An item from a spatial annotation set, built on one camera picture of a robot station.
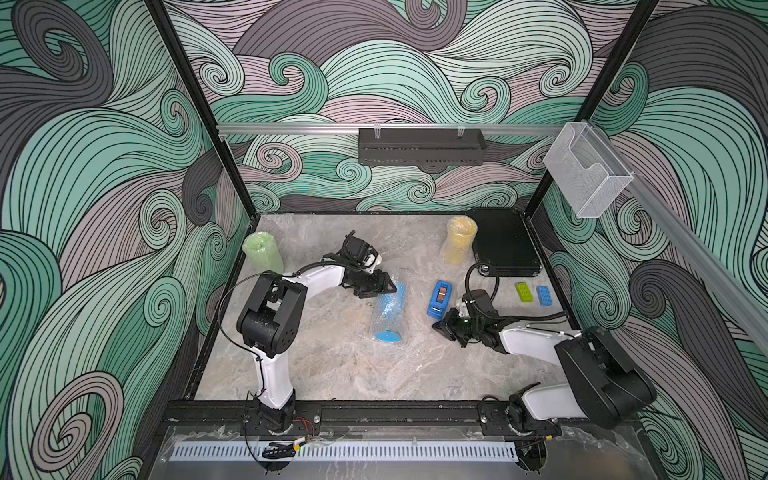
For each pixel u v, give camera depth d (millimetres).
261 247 909
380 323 851
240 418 737
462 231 950
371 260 846
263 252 875
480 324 712
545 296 950
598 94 851
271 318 496
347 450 697
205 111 895
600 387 423
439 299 925
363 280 807
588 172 760
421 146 952
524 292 972
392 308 855
